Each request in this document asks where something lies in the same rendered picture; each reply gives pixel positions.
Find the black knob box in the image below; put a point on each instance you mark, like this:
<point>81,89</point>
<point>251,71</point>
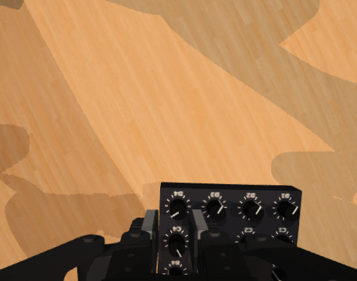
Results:
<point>237,205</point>

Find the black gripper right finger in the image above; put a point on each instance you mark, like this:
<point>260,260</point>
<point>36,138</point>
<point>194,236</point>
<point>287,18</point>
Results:
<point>212,252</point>

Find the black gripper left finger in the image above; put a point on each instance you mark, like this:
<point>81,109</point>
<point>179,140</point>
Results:
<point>133,260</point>

